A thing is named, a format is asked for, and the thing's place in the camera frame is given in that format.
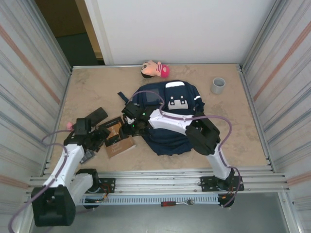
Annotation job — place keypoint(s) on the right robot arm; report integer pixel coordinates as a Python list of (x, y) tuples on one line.
[(170, 122)]

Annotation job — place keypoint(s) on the white door frame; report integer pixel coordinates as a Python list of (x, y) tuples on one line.
[(100, 36)]

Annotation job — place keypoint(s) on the pink plush doll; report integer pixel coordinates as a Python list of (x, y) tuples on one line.
[(155, 69)]

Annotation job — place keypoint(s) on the aluminium rail frame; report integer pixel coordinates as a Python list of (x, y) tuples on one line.
[(158, 180)]

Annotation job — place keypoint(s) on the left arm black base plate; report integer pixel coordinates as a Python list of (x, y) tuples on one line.
[(109, 184)]

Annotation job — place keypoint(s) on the brown book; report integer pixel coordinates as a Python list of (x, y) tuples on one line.
[(119, 148)]

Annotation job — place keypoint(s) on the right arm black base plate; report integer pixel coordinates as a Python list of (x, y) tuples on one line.
[(206, 182)]

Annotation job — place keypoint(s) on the grey cup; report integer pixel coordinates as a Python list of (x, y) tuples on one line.
[(217, 88)]

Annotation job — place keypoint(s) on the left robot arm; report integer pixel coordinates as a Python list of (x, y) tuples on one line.
[(70, 155)]

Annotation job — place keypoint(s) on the small pink eraser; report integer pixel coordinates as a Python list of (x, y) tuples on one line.
[(69, 125)]

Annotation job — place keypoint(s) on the navy blue backpack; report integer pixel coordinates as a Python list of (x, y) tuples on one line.
[(170, 145)]

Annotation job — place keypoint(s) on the black case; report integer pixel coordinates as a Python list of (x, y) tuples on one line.
[(97, 115)]

